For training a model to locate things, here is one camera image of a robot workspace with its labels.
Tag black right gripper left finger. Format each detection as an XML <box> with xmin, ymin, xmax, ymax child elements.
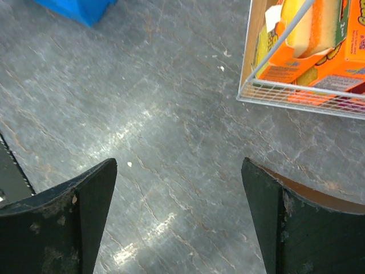
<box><xmin>1</xmin><ymin>158</ymin><xmax>117</xmax><ymax>273</ymax></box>

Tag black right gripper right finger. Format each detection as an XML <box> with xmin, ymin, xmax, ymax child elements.
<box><xmin>241</xmin><ymin>158</ymin><xmax>364</xmax><ymax>273</ymax></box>

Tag orange sponge box middle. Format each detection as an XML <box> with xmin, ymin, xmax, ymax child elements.
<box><xmin>296</xmin><ymin>0</ymin><xmax>365</xmax><ymax>92</ymax></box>

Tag orange sponge box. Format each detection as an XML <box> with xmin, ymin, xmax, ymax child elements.
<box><xmin>255</xmin><ymin>1</ymin><xmax>350</xmax><ymax>83</ymax></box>
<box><xmin>296</xmin><ymin>0</ymin><xmax>365</xmax><ymax>92</ymax></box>

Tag orange sponge box front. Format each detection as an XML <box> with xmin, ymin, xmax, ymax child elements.
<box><xmin>255</xmin><ymin>1</ymin><xmax>350</xmax><ymax>83</ymax></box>

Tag blue plastic divided bin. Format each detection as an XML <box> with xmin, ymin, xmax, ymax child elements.
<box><xmin>35</xmin><ymin>0</ymin><xmax>117</xmax><ymax>27</ymax></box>

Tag white wire shelf rack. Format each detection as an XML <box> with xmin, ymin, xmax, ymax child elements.
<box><xmin>237</xmin><ymin>1</ymin><xmax>364</xmax><ymax>119</ymax></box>

